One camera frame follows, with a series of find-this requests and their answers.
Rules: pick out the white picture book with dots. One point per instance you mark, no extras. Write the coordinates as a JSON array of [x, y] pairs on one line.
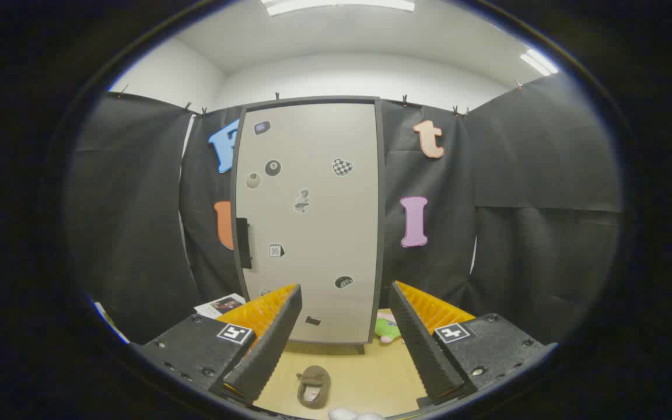
[[219, 305]]

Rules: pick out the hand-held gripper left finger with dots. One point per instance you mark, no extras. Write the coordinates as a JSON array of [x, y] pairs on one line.
[[266, 350]]

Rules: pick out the long ceiling light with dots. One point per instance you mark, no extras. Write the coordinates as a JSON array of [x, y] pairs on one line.
[[342, 4]]

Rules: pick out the green and pink plush toy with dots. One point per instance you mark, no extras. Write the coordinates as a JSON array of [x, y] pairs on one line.
[[386, 331]]

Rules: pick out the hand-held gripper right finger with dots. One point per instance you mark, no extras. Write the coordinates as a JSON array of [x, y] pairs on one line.
[[423, 350]]

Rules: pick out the small ceiling light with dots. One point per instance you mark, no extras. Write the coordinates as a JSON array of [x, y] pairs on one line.
[[539, 62]]

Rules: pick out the grey shoe cabinet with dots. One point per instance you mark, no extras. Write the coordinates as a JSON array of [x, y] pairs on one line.
[[380, 233]]

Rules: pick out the brown fluffy shoe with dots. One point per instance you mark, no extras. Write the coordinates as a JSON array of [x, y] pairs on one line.
[[312, 380]]

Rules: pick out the black backdrop cloth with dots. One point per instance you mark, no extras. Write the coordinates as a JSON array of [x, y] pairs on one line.
[[517, 175]]

